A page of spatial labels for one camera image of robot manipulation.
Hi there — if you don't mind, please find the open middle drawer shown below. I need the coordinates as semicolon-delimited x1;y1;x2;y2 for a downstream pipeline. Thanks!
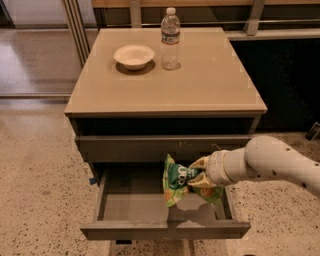
81;165;250;240

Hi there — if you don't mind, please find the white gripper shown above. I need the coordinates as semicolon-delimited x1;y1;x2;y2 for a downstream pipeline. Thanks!
187;150;240;188

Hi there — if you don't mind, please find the blue tape piece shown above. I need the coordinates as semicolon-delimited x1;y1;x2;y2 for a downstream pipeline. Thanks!
89;178;97;185

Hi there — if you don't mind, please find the closed top drawer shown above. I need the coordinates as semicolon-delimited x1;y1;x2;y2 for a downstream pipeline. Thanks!
75;135;251;163

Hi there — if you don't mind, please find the grey drawer cabinet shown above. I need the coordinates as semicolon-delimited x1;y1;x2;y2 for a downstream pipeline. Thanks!
63;27;268;256

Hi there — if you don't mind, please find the green rice chip bag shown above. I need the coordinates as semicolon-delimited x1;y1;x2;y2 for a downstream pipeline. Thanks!
162;155;224;207

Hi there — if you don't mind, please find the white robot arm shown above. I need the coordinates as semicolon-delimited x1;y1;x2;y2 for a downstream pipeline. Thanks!
188;135;320;197

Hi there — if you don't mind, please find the white paper bowl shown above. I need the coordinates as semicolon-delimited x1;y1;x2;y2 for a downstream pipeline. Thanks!
114;45;155;70

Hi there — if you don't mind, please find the clear plastic water bottle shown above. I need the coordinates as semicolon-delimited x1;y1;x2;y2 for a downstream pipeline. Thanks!
161;7;180;70

